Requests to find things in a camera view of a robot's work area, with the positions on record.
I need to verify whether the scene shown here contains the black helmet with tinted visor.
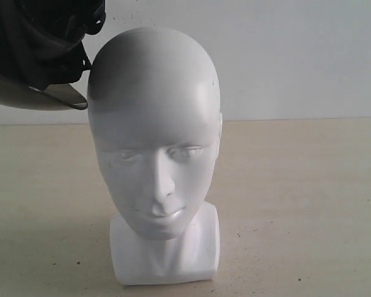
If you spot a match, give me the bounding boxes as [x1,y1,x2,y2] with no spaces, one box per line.
[0,0,106,111]

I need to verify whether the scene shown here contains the white mannequin head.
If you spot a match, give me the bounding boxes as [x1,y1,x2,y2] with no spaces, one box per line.
[87,27,223,285]

